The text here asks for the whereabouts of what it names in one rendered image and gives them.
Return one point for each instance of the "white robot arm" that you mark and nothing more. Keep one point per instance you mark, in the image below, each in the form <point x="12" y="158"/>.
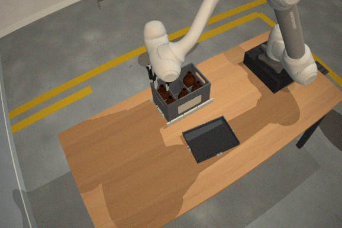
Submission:
<point x="285" y="46"/>

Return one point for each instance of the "grey divided bottle crate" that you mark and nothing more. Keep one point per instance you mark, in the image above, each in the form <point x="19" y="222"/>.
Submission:
<point x="186" y="103"/>

